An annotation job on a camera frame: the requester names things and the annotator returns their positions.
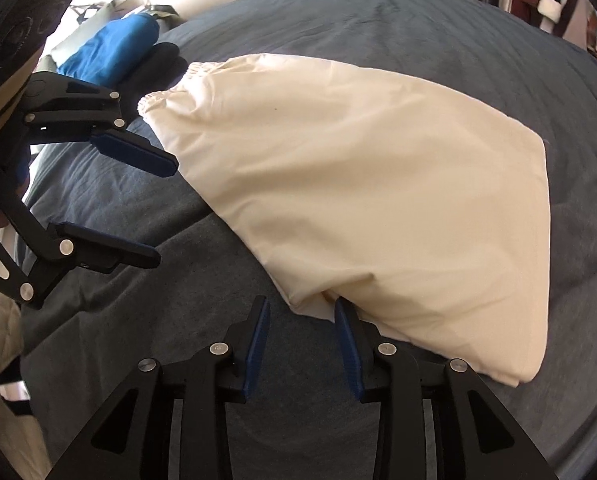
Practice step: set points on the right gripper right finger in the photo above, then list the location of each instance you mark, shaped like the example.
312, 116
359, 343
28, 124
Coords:
475, 436

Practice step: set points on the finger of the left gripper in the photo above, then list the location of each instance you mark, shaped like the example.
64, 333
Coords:
61, 109
101, 252

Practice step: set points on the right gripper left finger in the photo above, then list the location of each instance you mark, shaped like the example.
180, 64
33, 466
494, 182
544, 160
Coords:
129, 436

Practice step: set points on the cream pants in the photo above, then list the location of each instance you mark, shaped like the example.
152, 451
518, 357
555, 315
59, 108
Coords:
426, 208

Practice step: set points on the blue folded garment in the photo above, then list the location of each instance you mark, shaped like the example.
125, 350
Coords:
107, 57

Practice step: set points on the black folded garment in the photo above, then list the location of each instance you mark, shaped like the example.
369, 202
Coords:
158, 70

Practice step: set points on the olive green cloth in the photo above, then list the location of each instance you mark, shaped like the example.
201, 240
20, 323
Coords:
166, 16

